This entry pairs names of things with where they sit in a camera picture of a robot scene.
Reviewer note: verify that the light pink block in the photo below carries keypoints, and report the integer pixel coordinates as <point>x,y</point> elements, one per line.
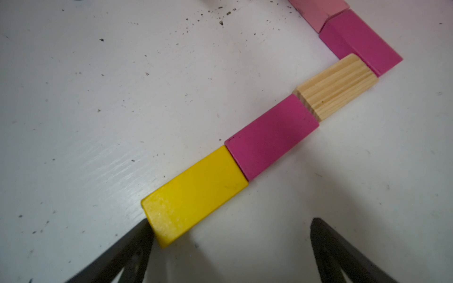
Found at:
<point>318,12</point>

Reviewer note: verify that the magenta block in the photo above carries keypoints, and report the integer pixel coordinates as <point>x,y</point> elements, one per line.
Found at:
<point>262,142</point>
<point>347,34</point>

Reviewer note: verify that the wooden block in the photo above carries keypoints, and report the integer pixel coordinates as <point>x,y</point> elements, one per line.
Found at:
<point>329,91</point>

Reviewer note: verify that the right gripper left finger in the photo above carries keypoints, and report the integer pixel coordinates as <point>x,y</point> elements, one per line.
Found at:
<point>128,257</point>

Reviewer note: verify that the yellow block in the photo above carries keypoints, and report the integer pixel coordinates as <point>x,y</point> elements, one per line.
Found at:
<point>187,199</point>

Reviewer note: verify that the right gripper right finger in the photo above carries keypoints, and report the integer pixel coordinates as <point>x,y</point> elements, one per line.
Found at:
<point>336,257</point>

